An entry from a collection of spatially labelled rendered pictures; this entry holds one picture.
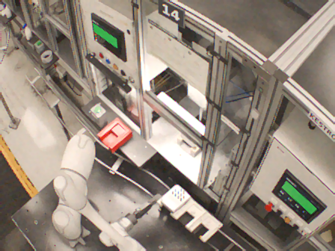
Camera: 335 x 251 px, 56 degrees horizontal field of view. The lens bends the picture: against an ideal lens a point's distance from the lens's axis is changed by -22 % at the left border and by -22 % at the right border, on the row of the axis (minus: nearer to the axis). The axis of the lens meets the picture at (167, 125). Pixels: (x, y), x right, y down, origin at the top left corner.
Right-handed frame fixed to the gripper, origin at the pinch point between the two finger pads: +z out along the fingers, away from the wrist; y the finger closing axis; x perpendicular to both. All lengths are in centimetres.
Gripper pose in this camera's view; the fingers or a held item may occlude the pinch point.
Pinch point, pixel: (155, 199)
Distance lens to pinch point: 209.3
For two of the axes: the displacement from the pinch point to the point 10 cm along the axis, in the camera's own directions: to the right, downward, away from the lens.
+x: -7.1, -6.0, 3.7
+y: -0.1, -5.2, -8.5
